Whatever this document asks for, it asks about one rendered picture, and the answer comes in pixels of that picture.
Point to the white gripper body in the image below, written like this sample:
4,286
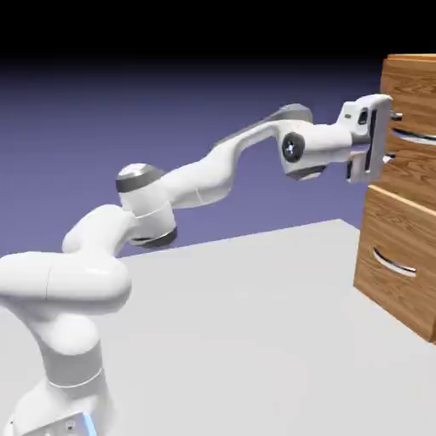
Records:
378,136

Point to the light wood cabinet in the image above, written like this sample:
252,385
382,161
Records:
402,204

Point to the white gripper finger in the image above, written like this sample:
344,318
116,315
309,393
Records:
396,116
388,158

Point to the wood drawer front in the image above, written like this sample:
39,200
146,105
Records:
412,163
391,299

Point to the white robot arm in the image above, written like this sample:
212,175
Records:
190,190

